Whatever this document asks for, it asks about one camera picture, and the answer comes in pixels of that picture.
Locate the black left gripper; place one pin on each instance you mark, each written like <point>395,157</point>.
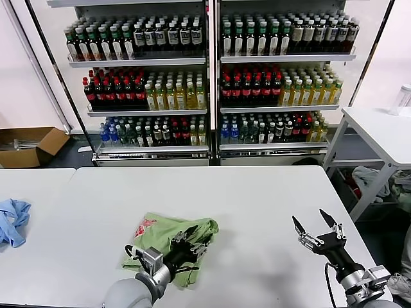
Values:
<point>181,253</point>

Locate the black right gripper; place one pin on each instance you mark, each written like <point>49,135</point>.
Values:
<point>337,251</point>

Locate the light green polo shirt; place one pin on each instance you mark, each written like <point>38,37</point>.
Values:
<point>154,237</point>

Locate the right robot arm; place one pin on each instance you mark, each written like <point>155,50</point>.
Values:
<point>354,282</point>

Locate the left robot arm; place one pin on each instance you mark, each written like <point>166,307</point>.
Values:
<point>131,295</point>

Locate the red cloth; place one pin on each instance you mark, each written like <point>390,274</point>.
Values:
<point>351,186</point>

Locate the grey storage bin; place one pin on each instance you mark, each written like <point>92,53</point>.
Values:
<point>379,211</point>

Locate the white grey crumpled garment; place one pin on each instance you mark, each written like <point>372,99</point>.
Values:
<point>366,176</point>

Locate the pale yellow tea bottle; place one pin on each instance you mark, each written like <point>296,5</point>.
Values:
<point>314,131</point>
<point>323,131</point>
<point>201,136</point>
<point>193,136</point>

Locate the small red cap cola bottle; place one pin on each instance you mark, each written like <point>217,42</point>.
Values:
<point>306,130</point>
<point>297,130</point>
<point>175,134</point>
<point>184,134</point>

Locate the dark bottle grey label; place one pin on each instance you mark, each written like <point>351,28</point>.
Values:
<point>165,134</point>
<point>288,131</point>
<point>157,134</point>
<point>280,131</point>

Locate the pale green crumpled garment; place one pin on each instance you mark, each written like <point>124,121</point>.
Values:
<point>403,192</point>

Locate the white sneaker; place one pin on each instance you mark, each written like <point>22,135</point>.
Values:
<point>399,284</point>

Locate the green clear water bottle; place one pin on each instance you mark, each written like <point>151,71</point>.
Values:
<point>253,134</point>
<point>121,136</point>
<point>129,137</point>
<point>244,134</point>

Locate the blue drink bottle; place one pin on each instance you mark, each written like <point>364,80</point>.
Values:
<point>225,134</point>
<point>112,136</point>
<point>235,134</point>
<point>103,136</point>

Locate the white side table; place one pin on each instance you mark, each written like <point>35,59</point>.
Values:
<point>375,128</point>

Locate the yellow drink bottle green cap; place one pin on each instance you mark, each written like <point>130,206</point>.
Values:
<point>171,101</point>
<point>150,101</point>
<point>287,96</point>
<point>160,101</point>
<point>201,100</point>
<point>297,96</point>
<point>191,101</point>
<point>337,94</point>
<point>181,101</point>
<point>328,95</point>
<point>318,96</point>
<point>308,96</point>

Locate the small white floor object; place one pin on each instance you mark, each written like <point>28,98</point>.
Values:
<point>84,149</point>

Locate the translucent plastic jar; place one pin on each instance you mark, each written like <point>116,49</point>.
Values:
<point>401,102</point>

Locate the white drink display shelf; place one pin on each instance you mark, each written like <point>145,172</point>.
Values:
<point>288,59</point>
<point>143,62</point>

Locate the open cardboard box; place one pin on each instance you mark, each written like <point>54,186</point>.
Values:
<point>50,141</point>

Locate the crumpled light blue garment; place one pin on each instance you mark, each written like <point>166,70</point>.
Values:
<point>14,224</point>

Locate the dark tea bottle green cap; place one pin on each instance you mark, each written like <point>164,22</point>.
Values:
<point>263,41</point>
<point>239,41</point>
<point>227,41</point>
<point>275,41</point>
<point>73,48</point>
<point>251,41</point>
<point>84,48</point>
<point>286,41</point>
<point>129,48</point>
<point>117,48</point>
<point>95,48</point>
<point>106,48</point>

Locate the dark bottle beige label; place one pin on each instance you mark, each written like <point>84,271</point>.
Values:
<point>309,35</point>
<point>298,35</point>

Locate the dark bottle blue white label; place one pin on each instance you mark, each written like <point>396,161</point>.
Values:
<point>139,38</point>
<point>185,37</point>
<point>173,38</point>
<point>343,34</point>
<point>354,33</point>
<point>196,37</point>
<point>332,34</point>
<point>321,34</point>
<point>150,38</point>
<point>160,38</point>

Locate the silver metal bars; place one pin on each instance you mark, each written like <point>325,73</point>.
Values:
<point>18,145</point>

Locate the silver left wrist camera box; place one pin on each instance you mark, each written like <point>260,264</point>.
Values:
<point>151,258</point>

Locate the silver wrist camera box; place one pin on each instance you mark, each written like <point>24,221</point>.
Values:
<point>151,258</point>
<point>379,276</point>

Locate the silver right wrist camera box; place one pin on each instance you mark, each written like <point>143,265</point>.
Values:
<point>379,276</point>

